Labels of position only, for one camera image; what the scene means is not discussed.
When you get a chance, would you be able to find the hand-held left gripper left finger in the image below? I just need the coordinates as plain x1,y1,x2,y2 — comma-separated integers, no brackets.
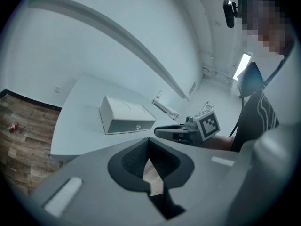
30,137,175,226

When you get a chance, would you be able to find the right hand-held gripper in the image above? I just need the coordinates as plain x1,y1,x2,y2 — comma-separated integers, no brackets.
154,110,221,147

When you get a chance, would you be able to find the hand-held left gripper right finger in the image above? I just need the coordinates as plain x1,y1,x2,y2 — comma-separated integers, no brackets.
148,137,239,226

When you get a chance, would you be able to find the grey desk drawer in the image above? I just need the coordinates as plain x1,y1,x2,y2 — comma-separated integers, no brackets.
106,119,157,135

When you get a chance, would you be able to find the person's right forearm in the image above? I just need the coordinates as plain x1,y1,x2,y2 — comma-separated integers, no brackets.
201,135,236,151

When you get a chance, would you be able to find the white rectangular box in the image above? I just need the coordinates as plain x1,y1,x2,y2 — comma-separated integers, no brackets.
99,95,157,135

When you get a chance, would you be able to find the black printed shirt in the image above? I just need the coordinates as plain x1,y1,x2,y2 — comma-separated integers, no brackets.
229,60,281,153

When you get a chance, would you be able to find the large white table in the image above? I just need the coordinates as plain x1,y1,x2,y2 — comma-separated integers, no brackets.
50,73,236,162

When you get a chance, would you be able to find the ceiling light panel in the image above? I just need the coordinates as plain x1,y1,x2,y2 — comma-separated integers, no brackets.
232,51,251,81

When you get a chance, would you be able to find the person's head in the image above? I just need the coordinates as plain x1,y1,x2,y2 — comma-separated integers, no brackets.
237,0,297,56

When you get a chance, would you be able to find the white frame table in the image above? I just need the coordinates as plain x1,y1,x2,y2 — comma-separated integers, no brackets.
151,98,182,121

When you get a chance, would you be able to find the white metal frame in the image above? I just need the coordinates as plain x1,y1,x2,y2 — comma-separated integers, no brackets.
194,101,216,118

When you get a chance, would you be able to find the black head camera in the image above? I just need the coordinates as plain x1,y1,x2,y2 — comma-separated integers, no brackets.
222,0,238,29

